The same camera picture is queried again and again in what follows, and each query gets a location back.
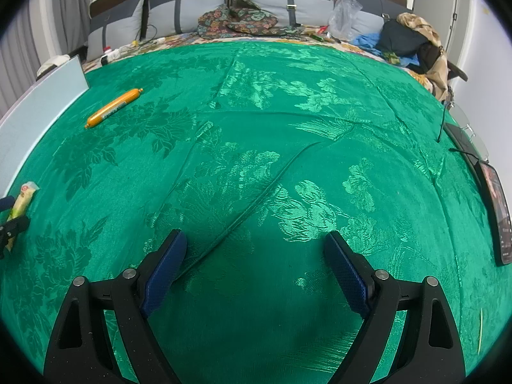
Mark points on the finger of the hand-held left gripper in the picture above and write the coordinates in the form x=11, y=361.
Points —
x=5, y=203
x=16, y=226

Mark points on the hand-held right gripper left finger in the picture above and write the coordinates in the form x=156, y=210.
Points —
x=168, y=264

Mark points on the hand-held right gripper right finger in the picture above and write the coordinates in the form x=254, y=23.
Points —
x=346, y=272

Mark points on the pale yellow snack packet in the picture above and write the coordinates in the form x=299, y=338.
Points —
x=24, y=198

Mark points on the white board panel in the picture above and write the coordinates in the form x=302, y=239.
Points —
x=36, y=124

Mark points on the orange sausage stick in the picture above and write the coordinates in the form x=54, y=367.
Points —
x=114, y=108

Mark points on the green patterned blanket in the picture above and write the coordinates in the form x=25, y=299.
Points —
x=280, y=148

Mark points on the white folded cloth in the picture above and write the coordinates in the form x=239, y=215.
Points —
x=54, y=64

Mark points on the black tablet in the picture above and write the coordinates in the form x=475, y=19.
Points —
x=496, y=212

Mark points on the black flat device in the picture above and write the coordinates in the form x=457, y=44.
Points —
x=460, y=142

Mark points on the white bottle red cap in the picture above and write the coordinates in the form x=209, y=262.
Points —
x=110, y=52

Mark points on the glass side table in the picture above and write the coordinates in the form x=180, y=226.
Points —
x=474, y=132

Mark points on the grey curtain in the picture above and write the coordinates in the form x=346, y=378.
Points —
x=70, y=8

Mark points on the white power strip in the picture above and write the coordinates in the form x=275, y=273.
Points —
x=144, y=43

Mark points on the dark handbag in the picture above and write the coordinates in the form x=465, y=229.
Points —
x=428, y=58

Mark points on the blue cloth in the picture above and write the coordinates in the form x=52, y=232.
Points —
x=366, y=42

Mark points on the black bag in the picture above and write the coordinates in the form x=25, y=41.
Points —
x=400, y=36

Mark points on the clear plastic bag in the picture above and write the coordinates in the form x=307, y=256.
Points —
x=344, y=16

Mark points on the dark floral cloth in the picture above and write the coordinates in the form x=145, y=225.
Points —
x=248, y=18

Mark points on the pile of clothes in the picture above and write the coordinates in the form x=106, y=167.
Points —
x=416, y=20

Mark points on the white door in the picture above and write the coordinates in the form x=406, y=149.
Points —
x=440, y=8

